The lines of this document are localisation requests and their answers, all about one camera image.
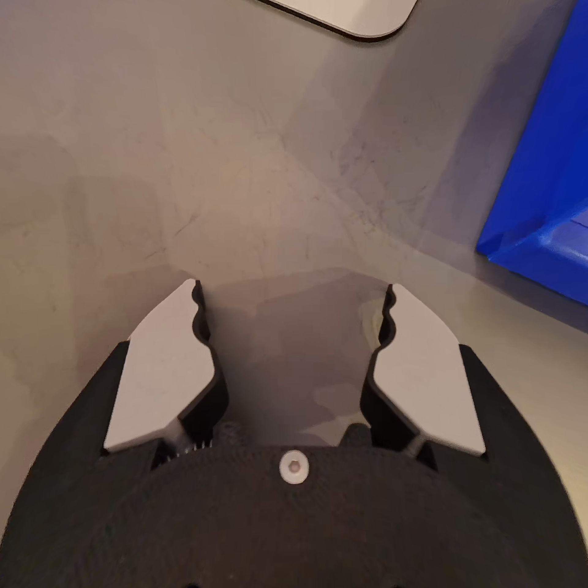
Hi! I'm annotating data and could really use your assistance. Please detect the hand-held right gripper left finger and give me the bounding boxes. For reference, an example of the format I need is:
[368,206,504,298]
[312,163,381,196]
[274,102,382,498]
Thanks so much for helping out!
[103,279,229,453]

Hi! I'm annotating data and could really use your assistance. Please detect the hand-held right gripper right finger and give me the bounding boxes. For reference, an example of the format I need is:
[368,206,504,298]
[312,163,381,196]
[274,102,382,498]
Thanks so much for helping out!
[360,283,486,458]

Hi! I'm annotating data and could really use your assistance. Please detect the blue plastic storage bin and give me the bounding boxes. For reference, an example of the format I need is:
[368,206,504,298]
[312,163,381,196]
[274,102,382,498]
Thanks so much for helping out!
[475,0,588,307]

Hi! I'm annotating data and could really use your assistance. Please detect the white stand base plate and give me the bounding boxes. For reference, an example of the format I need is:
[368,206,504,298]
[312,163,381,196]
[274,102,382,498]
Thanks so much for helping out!
[257,0,419,43]

